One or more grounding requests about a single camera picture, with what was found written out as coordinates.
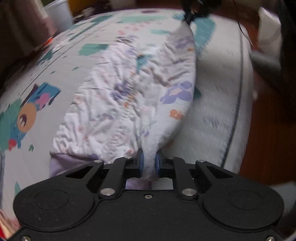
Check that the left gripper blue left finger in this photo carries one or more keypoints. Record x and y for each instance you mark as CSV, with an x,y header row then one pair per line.
x,y
117,174

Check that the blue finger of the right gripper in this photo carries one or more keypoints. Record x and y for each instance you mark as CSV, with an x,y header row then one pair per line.
x,y
189,17

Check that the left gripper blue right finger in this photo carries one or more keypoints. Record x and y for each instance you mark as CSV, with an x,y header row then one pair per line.
x,y
178,171

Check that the white floral purple-trim pants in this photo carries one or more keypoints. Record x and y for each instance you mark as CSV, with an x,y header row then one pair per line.
x,y
122,107

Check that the cartoon animal play mat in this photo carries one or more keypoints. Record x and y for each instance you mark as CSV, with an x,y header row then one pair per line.
x,y
35,101

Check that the white plastic bin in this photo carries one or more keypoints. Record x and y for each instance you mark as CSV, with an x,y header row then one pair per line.
x,y
60,14

